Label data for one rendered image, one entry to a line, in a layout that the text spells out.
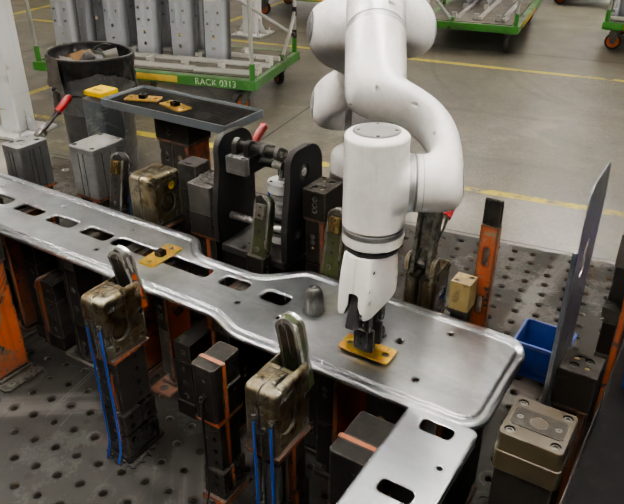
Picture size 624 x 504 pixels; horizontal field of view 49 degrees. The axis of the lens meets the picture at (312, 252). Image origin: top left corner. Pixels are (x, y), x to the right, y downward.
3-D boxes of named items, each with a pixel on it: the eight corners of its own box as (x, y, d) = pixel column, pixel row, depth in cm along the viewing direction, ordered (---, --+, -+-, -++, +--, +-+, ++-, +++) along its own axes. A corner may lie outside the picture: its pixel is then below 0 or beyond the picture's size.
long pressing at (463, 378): (-112, 198, 154) (-114, 192, 153) (-22, 166, 171) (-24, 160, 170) (479, 439, 90) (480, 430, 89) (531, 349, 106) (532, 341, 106)
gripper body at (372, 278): (366, 216, 100) (363, 282, 105) (329, 245, 92) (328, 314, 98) (413, 229, 96) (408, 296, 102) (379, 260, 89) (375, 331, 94)
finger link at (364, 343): (356, 307, 100) (355, 344, 103) (345, 318, 98) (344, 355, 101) (376, 314, 99) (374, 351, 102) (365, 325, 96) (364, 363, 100)
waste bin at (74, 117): (45, 177, 413) (19, 55, 377) (103, 148, 456) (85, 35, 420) (112, 191, 395) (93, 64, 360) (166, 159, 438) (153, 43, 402)
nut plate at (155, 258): (152, 268, 125) (151, 262, 125) (137, 262, 127) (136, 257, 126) (183, 249, 131) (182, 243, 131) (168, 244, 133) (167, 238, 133)
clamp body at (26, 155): (22, 273, 182) (-9, 143, 164) (56, 255, 190) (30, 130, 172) (46, 283, 177) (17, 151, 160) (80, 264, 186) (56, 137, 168)
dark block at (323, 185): (303, 366, 148) (301, 187, 127) (320, 349, 153) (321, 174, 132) (323, 374, 146) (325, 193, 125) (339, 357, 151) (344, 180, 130)
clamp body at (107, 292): (94, 455, 126) (60, 296, 109) (142, 415, 135) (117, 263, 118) (130, 475, 122) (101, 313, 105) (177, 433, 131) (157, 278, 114)
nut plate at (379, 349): (336, 346, 104) (337, 340, 104) (349, 334, 107) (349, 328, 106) (386, 365, 100) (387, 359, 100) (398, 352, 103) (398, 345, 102)
